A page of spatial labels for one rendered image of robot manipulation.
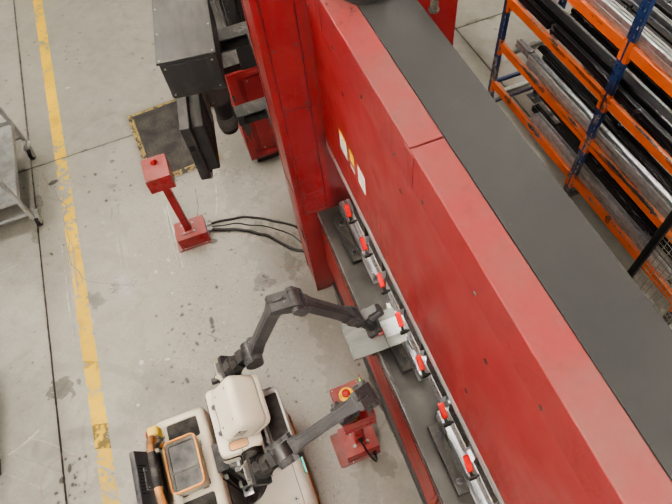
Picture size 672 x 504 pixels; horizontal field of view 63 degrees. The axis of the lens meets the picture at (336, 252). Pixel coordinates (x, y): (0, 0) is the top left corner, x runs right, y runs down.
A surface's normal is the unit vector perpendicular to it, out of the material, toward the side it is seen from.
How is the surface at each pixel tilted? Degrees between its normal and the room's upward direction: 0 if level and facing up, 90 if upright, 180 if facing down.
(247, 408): 42
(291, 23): 90
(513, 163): 0
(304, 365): 0
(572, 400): 0
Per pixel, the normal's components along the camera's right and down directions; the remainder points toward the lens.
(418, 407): -0.08, -0.53
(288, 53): 0.34, 0.78
